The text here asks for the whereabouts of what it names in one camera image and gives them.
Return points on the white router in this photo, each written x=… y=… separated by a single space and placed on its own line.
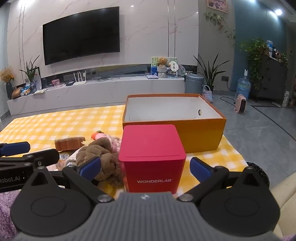
x=79 y=81

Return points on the pink heater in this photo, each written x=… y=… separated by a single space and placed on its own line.
x=241 y=104

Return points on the brown plush cloth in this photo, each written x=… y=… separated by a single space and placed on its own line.
x=108 y=162

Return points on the pink knitted cloth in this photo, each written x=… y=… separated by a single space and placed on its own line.
x=113 y=143

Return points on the small white fan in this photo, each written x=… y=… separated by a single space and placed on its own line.
x=173 y=67

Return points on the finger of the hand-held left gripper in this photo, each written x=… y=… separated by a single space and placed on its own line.
x=44 y=155
x=15 y=148

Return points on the long-leaved potted plant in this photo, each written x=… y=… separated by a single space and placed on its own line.
x=209 y=76

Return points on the wall socket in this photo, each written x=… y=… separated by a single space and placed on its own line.
x=224 y=78

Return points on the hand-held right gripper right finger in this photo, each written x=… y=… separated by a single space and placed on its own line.
x=199 y=168

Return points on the framed wall picture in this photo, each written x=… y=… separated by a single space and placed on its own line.
x=217 y=5

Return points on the red cube box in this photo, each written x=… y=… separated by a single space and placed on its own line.
x=150 y=162

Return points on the orange knitted pumpkin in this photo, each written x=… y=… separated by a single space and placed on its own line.
x=96 y=135

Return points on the hanging vine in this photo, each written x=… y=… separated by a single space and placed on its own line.
x=218 y=19

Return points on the glass plate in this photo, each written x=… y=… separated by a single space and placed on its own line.
x=182 y=70

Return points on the grey trash can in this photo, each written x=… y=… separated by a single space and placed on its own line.
x=194 y=84

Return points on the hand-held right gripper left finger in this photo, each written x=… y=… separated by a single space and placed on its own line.
x=91 y=166

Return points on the purple fuzzy clothing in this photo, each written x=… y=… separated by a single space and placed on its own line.
x=7 y=213

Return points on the black wall television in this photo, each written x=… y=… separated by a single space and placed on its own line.
x=81 y=34

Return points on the snack bags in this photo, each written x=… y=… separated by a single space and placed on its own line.
x=22 y=92

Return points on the orange storage box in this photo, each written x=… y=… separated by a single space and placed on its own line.
x=198 y=136

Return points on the yellow checkered blanket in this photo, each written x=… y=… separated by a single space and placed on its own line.
x=69 y=122

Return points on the blue water jug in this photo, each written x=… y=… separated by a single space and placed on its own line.
x=243 y=87

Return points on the thin-leaved potted plant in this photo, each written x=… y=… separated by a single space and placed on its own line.
x=31 y=71

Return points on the flat white book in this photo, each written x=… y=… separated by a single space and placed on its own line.
x=152 y=77

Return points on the white marble television cabinet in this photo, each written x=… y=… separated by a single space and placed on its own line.
x=92 y=92

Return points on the woven handbag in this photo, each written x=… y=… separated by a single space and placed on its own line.
x=207 y=95

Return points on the leafy green plant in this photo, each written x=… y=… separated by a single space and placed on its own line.
x=253 y=53

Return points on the dried flowers in dark vase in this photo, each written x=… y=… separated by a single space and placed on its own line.
x=9 y=89

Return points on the bottles on cabinet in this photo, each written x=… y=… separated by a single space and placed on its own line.
x=269 y=47

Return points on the dark drawer cabinet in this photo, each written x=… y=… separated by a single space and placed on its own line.
x=270 y=78

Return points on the green printed card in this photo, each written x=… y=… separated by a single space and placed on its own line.
x=172 y=59

